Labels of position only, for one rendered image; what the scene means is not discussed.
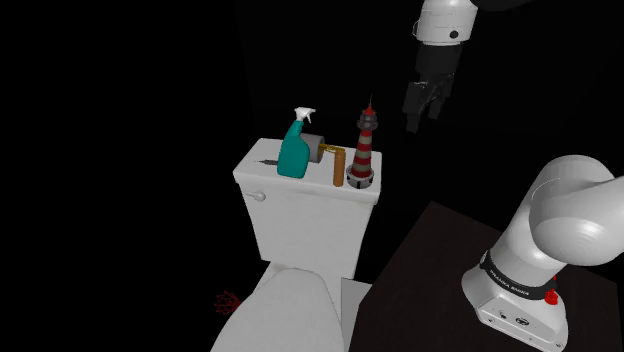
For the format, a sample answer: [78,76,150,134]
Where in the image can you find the orange brown cylinder bottle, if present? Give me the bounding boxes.
[319,144,347,188]

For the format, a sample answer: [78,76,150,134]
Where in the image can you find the grey toilet paper roll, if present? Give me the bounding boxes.
[299,132,326,164]

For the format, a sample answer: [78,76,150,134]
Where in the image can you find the red white striped lighthouse figure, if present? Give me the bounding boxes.
[345,94,376,190]

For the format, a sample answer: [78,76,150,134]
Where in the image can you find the white toilet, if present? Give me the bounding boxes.
[209,137,383,352]

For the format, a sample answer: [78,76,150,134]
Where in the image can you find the red wire mesh object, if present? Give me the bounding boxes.
[213,291,242,316]

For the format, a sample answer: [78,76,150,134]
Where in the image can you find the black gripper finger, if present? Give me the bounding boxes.
[402,80,433,135]
[426,80,455,122]

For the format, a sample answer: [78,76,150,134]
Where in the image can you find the teal spray bottle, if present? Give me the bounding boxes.
[276,107,317,180]

